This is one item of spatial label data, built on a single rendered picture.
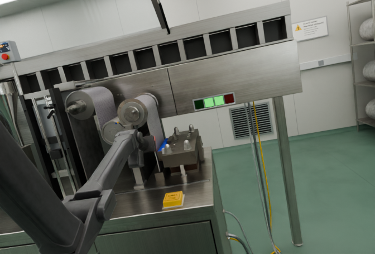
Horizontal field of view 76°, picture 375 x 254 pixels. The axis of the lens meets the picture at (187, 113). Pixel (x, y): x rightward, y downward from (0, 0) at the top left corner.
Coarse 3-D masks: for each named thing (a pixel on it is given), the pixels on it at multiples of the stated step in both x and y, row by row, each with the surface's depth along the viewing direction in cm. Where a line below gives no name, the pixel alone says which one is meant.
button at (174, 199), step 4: (176, 192) 99; (180, 192) 98; (168, 196) 97; (172, 196) 96; (176, 196) 96; (180, 196) 95; (164, 200) 94; (168, 200) 94; (172, 200) 93; (176, 200) 93; (180, 200) 93; (164, 204) 93; (168, 204) 93; (172, 204) 93; (176, 204) 93; (180, 204) 93
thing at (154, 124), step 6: (156, 114) 134; (150, 120) 120; (156, 120) 132; (150, 126) 118; (156, 126) 130; (150, 132) 117; (156, 132) 127; (156, 138) 125; (162, 138) 138; (156, 144) 123
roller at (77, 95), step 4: (76, 92) 116; (80, 92) 116; (72, 96) 117; (76, 96) 116; (80, 96) 116; (84, 96) 116; (88, 96) 116; (68, 100) 117; (72, 100) 117; (84, 100) 117; (88, 100) 116; (88, 104) 117; (92, 104) 117; (88, 108) 117; (92, 108) 117; (84, 112) 118; (88, 112) 118; (92, 112) 117; (76, 116) 119; (80, 116) 118; (84, 116) 118; (88, 116) 118; (92, 116) 122
